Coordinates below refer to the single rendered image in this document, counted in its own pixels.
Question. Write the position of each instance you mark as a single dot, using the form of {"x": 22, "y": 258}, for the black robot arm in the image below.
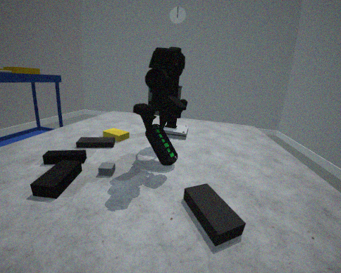
{"x": 167, "y": 65}

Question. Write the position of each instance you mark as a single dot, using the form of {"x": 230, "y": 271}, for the dark grey controller unit with rocker switches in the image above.
{"x": 161, "y": 145}

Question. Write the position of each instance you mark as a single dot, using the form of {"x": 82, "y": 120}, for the yellow rectangular block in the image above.
{"x": 119, "y": 135}

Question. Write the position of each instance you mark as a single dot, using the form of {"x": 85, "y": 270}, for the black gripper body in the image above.
{"x": 146, "y": 110}

